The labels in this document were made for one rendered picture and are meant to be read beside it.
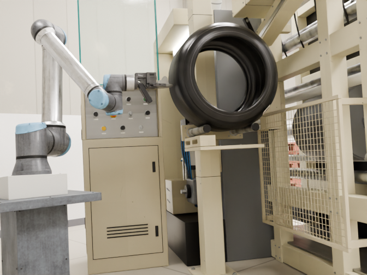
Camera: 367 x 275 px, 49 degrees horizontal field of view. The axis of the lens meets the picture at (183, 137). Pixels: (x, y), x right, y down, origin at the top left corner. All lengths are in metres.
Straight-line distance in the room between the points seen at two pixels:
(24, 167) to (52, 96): 0.44
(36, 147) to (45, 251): 0.51
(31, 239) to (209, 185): 1.10
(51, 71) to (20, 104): 2.45
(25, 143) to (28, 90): 2.73
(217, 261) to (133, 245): 0.60
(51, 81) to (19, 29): 2.66
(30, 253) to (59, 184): 0.35
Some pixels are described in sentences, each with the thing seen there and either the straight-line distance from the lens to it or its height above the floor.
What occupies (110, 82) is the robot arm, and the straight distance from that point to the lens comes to 2.16.
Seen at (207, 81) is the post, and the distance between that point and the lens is 2.60.
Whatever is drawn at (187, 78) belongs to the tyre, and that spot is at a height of 1.17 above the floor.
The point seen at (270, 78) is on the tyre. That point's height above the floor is 1.16.
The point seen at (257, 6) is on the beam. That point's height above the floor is 1.64.
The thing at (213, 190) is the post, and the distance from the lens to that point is 2.57.
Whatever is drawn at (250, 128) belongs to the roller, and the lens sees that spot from 2.29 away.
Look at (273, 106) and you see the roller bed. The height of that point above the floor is 1.05.
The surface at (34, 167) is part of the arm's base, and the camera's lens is 2.11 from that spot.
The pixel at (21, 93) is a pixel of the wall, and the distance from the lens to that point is 4.81.
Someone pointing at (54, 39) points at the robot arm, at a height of 1.39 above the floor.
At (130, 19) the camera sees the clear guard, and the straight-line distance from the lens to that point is 3.02.
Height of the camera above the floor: 0.77
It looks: 2 degrees up
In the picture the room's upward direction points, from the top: 3 degrees counter-clockwise
